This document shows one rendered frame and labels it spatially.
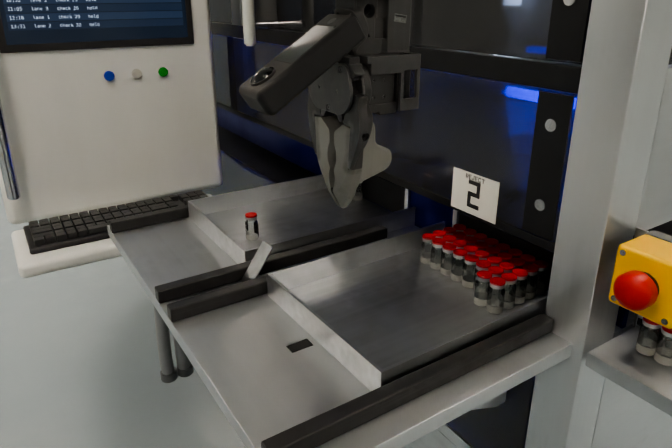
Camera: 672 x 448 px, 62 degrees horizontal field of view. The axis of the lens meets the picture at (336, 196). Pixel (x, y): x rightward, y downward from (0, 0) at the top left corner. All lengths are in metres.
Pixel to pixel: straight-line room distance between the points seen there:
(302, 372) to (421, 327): 0.17
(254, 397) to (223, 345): 0.11
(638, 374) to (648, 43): 0.36
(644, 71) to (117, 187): 1.13
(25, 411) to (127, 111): 1.17
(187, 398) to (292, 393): 1.43
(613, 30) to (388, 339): 0.43
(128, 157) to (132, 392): 0.98
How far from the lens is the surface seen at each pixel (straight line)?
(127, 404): 2.09
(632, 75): 0.65
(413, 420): 0.61
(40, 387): 2.28
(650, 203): 0.76
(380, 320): 0.75
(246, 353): 0.70
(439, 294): 0.82
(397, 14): 0.54
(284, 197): 1.17
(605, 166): 0.67
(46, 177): 1.39
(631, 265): 0.68
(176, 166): 1.44
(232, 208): 1.12
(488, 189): 0.78
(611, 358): 0.76
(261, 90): 0.47
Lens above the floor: 1.29
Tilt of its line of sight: 20 degrees down
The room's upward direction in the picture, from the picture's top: straight up
